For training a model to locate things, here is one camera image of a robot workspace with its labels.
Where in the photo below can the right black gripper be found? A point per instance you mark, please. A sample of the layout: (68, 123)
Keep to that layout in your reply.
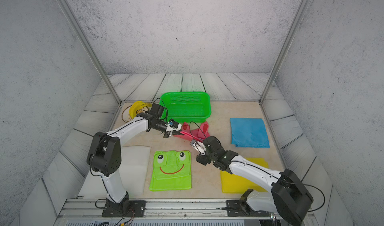
(202, 159)

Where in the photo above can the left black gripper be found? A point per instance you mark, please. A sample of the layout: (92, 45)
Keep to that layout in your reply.
(169, 134)

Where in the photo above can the pink rabbit raincoat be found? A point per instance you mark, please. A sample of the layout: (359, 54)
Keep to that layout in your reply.
(198, 134)

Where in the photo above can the green frog raincoat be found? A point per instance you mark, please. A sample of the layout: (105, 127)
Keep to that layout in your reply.
(172, 171)

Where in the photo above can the white raincoat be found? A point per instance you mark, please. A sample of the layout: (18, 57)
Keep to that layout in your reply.
(133, 171)

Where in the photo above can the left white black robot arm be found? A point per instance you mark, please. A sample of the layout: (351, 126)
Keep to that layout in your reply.
(105, 154)

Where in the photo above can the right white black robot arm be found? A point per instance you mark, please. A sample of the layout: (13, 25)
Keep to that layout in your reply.
(285, 194)

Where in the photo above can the green plastic basket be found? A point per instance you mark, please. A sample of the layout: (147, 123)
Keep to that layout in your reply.
(185, 107)

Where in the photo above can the yellow folded raincoat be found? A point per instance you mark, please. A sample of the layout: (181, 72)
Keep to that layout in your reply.
(232, 184)

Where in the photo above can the blue folded raincoat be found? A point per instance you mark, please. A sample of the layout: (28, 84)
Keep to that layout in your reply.
(249, 133)

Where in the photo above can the yellow banana bunch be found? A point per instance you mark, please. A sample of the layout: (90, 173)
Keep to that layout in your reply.
(139, 107)

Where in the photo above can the round patterned plate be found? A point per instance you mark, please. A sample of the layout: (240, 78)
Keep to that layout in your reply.
(125, 115)

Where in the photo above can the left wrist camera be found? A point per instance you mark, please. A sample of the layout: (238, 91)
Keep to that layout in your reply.
(174, 125)

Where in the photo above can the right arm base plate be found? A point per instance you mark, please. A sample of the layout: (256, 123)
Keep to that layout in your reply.
(236, 208)

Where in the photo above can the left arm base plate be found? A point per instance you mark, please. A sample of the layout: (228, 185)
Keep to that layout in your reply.
(131, 209)

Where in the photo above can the aluminium front rail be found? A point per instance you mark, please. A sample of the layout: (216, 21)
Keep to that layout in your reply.
(89, 212)

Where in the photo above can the left aluminium frame post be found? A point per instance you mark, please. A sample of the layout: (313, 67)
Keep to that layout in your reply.
(68, 13)

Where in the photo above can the aluminium frame post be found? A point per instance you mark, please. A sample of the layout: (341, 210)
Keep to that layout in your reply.
(284, 49)
(68, 13)

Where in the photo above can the right aluminium frame post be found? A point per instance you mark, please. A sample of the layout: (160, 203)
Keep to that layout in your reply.
(284, 49)

